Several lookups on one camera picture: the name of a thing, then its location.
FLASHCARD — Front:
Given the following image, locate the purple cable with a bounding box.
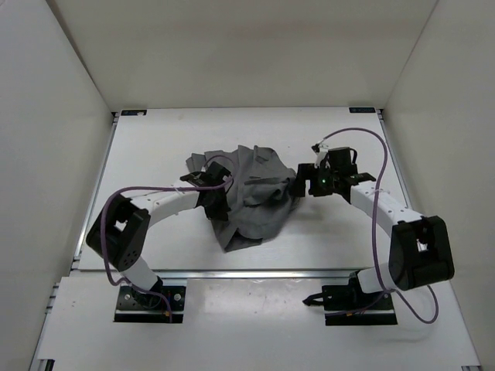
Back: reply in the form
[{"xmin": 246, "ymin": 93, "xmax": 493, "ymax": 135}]
[
  {"xmin": 312, "ymin": 128, "xmax": 439, "ymax": 322},
  {"xmin": 101, "ymin": 155, "xmax": 235, "ymax": 288}
]

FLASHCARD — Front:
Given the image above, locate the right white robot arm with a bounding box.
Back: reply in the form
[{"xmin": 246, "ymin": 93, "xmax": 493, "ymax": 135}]
[{"xmin": 290, "ymin": 147, "xmax": 455, "ymax": 310}]

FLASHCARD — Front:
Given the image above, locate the left blue corner label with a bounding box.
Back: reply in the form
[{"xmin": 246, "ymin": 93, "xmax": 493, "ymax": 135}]
[{"xmin": 120, "ymin": 110, "xmax": 147, "ymax": 117}]

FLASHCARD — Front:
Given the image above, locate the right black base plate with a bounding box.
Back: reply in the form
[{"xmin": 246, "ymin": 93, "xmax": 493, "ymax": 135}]
[{"xmin": 302, "ymin": 278, "xmax": 398, "ymax": 326}]

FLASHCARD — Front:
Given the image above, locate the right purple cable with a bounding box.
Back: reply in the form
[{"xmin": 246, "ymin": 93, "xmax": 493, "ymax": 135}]
[{"xmin": 312, "ymin": 128, "xmax": 439, "ymax": 322}]

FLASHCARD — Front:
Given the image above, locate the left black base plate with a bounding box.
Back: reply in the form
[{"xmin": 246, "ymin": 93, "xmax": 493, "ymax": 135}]
[{"xmin": 114, "ymin": 286, "xmax": 186, "ymax": 324}]

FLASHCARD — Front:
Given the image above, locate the aluminium front rail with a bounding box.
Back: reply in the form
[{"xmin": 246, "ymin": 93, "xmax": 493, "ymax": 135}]
[{"xmin": 156, "ymin": 269, "xmax": 357, "ymax": 279}]

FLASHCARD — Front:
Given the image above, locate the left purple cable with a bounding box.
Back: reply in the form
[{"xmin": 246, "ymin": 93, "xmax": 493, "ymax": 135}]
[{"xmin": 101, "ymin": 155, "xmax": 235, "ymax": 288}]

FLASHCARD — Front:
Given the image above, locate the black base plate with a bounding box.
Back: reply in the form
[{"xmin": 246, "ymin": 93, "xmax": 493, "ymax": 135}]
[
  {"xmin": 302, "ymin": 278, "xmax": 398, "ymax": 326},
  {"xmin": 114, "ymin": 286, "xmax": 186, "ymax": 324}
]

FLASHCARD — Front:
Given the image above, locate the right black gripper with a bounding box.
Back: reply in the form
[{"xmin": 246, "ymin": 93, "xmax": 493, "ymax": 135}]
[{"xmin": 290, "ymin": 164, "xmax": 339, "ymax": 199}]

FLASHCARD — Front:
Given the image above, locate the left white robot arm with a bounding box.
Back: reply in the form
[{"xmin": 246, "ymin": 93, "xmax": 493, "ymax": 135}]
[{"xmin": 86, "ymin": 162, "xmax": 234, "ymax": 308}]

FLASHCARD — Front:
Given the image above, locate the blue corner label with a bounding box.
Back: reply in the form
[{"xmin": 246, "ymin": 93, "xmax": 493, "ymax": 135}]
[
  {"xmin": 349, "ymin": 107, "xmax": 376, "ymax": 114},
  {"xmin": 120, "ymin": 110, "xmax": 147, "ymax": 117}
]

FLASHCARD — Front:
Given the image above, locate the grey pleated skirt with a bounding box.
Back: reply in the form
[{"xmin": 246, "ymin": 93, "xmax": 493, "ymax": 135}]
[{"xmin": 186, "ymin": 145, "xmax": 299, "ymax": 253}]

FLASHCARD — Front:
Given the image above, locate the right blue corner label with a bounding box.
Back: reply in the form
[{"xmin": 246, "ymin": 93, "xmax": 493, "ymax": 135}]
[{"xmin": 349, "ymin": 107, "xmax": 376, "ymax": 114}]

